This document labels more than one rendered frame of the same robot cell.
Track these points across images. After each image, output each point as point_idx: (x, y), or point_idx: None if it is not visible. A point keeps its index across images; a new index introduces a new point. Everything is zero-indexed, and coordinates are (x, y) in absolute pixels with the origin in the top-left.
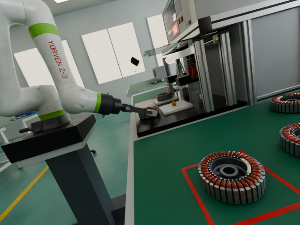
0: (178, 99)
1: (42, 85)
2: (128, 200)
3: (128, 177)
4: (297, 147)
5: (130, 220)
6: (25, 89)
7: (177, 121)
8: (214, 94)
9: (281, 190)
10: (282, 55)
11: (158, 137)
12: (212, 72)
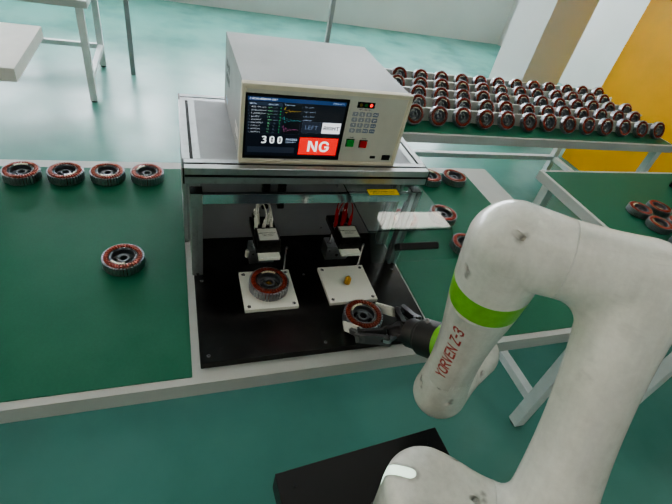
0: (289, 272)
1: (446, 456)
2: (521, 337)
3: (502, 341)
4: None
5: (533, 334)
6: (494, 484)
7: (409, 291)
8: (315, 235)
9: None
10: None
11: (436, 317)
12: (323, 205)
